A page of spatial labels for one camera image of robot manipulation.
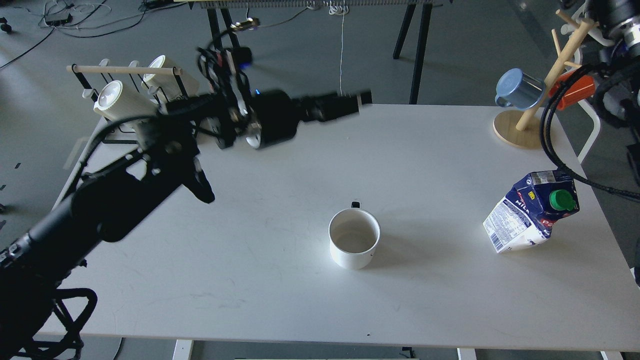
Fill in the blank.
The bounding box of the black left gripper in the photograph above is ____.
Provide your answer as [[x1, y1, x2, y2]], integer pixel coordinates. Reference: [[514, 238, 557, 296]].
[[246, 89, 373, 150]]

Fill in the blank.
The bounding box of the white smiley mug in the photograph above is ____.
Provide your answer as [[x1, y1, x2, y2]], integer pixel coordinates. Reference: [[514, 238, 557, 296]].
[[327, 200, 382, 271]]

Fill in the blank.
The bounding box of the blue white milk carton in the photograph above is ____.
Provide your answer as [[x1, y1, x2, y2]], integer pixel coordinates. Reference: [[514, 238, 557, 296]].
[[482, 170, 580, 255]]

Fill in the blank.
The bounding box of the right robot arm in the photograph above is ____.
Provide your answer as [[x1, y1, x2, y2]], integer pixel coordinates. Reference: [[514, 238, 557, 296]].
[[539, 0, 639, 203]]

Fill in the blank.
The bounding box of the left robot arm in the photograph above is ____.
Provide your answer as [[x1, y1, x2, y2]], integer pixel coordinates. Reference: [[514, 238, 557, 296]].
[[1, 23, 373, 360]]

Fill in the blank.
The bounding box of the black table legs background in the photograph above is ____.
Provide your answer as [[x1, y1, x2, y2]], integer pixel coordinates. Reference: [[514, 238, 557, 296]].
[[196, 0, 435, 105]]

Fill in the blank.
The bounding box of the white mug rear on rack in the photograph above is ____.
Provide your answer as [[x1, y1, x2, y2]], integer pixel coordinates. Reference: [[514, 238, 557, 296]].
[[141, 54, 201, 103]]

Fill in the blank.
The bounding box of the white mug on rack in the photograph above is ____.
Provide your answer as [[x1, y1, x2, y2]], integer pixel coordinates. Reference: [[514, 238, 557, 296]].
[[93, 80, 158, 122], [141, 54, 201, 103]]

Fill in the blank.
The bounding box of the wooden mug tree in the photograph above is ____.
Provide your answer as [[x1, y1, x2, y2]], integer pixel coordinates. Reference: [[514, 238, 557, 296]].
[[493, 8, 602, 149]]

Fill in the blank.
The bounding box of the blue mug on tree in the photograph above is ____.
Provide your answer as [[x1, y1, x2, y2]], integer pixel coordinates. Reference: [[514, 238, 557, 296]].
[[494, 68, 547, 111]]

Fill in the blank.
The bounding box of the white mug front on rack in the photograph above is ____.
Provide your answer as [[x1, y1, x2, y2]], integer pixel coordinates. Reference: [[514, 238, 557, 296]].
[[93, 80, 158, 122]]

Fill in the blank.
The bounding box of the orange mug on tree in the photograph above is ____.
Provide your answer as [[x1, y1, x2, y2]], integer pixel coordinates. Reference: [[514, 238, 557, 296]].
[[548, 71, 595, 111]]

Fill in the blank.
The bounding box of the white chair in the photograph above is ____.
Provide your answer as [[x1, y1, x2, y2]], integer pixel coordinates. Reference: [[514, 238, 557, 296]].
[[560, 5, 616, 165]]

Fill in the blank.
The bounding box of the white hanging cable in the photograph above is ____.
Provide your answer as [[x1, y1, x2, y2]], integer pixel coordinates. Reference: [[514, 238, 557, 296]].
[[245, 4, 351, 97]]

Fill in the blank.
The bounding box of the black wire mug rack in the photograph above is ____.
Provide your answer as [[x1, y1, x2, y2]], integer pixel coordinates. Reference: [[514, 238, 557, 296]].
[[66, 59, 201, 125]]

